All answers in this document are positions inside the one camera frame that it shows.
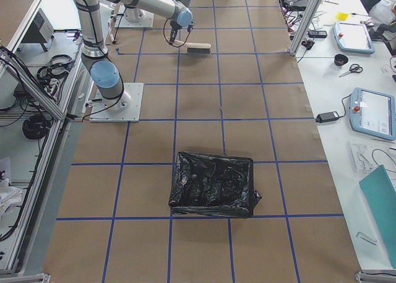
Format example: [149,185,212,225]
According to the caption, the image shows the teach pendant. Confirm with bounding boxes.
[349,87,395,141]
[333,22,375,54]

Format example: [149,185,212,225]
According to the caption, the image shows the white hand brush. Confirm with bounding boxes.
[173,40,212,54]

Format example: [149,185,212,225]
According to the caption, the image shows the grey electronics box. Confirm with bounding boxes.
[21,8,54,52]

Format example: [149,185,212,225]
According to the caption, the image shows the aluminium frame post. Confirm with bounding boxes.
[289,0,322,56]

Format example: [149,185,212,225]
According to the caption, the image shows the black lined trash bin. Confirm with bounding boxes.
[168,152,261,219]

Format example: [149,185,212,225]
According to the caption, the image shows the teach pendant near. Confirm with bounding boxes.
[349,87,395,141]

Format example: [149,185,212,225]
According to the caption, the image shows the black scissors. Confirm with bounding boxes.
[339,63,363,77]

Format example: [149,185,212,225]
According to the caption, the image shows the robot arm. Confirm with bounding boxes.
[74,0,193,108]

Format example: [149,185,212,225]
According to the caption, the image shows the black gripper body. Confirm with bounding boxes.
[170,20,183,30]

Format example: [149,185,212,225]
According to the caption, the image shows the black power adapter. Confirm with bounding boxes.
[315,111,340,123]

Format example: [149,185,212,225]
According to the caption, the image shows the coiled black cable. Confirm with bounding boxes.
[22,112,52,141]

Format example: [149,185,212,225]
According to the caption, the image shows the teal folder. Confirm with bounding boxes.
[359,165,395,268]

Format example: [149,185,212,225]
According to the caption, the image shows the yellow tape roll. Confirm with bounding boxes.
[335,11,350,22]

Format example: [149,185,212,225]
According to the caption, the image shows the teach pendant far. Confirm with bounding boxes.
[333,22,375,54]

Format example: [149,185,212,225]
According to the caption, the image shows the hex key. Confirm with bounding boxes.
[356,232,377,245]

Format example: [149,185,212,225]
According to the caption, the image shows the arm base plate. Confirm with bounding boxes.
[115,5,154,29]
[89,82,144,123]

